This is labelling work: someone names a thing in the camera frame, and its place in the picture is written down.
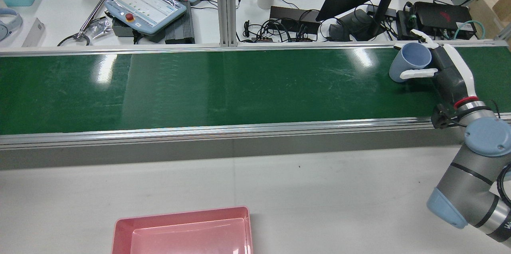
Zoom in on black cable tangle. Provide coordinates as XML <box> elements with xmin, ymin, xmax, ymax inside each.
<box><xmin>242</xmin><ymin>18</ymin><xmax>320</xmax><ymax>44</ymax></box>

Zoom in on black ribbed power unit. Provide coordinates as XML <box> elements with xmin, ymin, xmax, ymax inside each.
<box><xmin>165</xmin><ymin>0</ymin><xmax>195</xmax><ymax>44</ymax></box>

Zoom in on small white box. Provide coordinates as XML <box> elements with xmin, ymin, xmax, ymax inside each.
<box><xmin>22</xmin><ymin>18</ymin><xmax>45</xmax><ymax>47</ymax></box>

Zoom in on pink plastic box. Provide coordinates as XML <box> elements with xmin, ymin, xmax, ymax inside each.
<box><xmin>111</xmin><ymin>206</ymin><xmax>254</xmax><ymax>254</ymax></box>

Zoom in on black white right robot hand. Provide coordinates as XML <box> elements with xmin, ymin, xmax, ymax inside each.
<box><xmin>394</xmin><ymin>29</ymin><xmax>479</xmax><ymax>110</ymax></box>

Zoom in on light blue plastic cup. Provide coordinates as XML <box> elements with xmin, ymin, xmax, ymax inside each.
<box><xmin>389</xmin><ymin>42</ymin><xmax>433</xmax><ymax>83</ymax></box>

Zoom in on black box with red logo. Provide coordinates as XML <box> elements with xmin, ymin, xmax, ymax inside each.
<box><xmin>413</xmin><ymin>1</ymin><xmax>477</xmax><ymax>40</ymax></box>

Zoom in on large grey teach pendant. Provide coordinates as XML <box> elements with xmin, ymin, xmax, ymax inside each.
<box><xmin>106</xmin><ymin>0</ymin><xmax>187</xmax><ymax>36</ymax></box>

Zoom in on green conveyor belt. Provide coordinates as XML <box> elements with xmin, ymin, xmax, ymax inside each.
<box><xmin>0</xmin><ymin>42</ymin><xmax>511</xmax><ymax>171</ymax></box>

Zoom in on aluminium profile post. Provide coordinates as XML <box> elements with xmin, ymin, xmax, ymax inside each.
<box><xmin>215</xmin><ymin>0</ymin><xmax>237</xmax><ymax>47</ymax></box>

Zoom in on black cable hub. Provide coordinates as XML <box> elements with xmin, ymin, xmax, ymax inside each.
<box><xmin>269</xmin><ymin>6</ymin><xmax>321</xmax><ymax>35</ymax></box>

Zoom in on cardboard box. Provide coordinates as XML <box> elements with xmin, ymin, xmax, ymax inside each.
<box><xmin>468</xmin><ymin>0</ymin><xmax>511</xmax><ymax>39</ymax></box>

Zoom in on teal cable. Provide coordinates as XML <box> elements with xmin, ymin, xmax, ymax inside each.
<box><xmin>453</xmin><ymin>20</ymin><xmax>485</xmax><ymax>41</ymax></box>

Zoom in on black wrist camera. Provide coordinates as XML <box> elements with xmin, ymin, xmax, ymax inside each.
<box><xmin>431</xmin><ymin>104</ymin><xmax>460</xmax><ymax>129</ymax></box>

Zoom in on clear plastic bag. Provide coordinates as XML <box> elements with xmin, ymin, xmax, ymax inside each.
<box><xmin>86</xmin><ymin>18</ymin><xmax>112</xmax><ymax>39</ymax></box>

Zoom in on light blue headphones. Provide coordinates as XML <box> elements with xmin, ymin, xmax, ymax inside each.
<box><xmin>0</xmin><ymin>8</ymin><xmax>23</xmax><ymax>42</ymax></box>

